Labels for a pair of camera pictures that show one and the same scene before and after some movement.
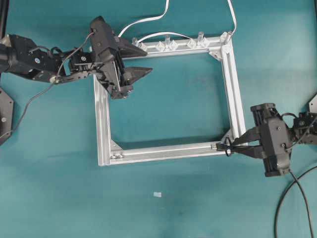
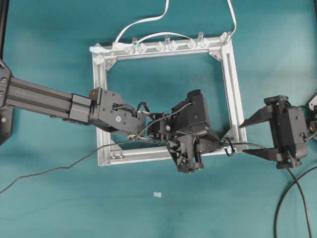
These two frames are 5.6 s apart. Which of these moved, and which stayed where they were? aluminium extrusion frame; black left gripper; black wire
Moved: black left gripper; black wire
Stayed: aluminium extrusion frame
